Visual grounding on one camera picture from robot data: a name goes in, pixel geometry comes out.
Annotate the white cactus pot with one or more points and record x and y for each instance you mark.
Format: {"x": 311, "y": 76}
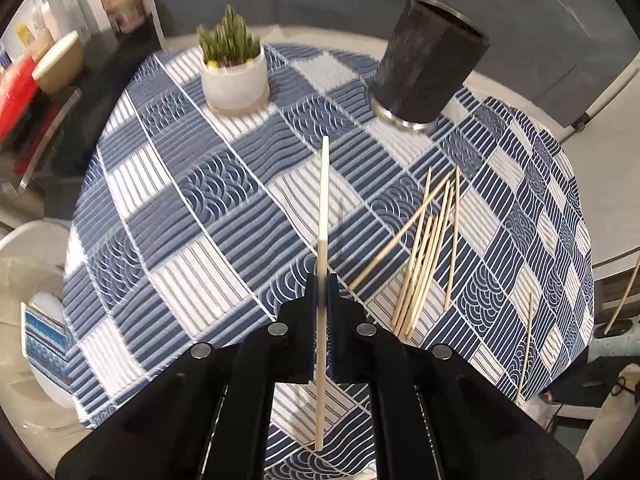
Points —
{"x": 236, "y": 86}

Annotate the wooden stick off table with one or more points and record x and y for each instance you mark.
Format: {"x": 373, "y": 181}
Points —
{"x": 627, "y": 290}

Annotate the wooden chopstick at table edge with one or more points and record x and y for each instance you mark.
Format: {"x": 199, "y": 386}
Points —
{"x": 528, "y": 339}

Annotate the glass candle jar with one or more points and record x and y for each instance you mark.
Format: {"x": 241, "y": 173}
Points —
{"x": 125, "y": 16}

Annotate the beige bowl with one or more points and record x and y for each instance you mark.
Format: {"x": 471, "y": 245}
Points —
{"x": 59, "y": 67}

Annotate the wooden chopstick in pile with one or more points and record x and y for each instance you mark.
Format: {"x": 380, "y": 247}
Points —
{"x": 412, "y": 260}
{"x": 419, "y": 274}
{"x": 431, "y": 261}

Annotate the long diagonal wooden chopstick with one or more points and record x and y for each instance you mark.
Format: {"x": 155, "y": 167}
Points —
{"x": 395, "y": 240}

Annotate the red ribbed container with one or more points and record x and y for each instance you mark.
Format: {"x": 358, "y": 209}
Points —
{"x": 18, "y": 88}

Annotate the blue patterned box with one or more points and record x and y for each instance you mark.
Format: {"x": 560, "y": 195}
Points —
{"x": 45, "y": 345}

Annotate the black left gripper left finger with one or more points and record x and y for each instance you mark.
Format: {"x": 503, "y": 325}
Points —
{"x": 206, "y": 416}

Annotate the blue white patterned tablecloth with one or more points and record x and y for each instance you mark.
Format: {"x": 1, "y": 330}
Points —
{"x": 192, "y": 227}

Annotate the black side cabinet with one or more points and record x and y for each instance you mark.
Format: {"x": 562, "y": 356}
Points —
{"x": 46, "y": 155}

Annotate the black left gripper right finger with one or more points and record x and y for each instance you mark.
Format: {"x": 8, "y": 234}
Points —
{"x": 434, "y": 415}

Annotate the green cactus plant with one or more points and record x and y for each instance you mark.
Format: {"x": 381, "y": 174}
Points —
{"x": 229, "y": 43}

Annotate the white round stool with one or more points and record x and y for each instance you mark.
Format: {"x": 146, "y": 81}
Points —
{"x": 35, "y": 386}

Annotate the wooden pot coaster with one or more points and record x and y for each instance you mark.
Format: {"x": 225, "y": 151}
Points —
{"x": 255, "y": 107}

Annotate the grey sofa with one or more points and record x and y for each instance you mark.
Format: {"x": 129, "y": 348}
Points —
{"x": 559, "y": 54}

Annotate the black cylindrical utensil holder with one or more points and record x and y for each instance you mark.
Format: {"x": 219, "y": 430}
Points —
{"x": 432, "y": 50}

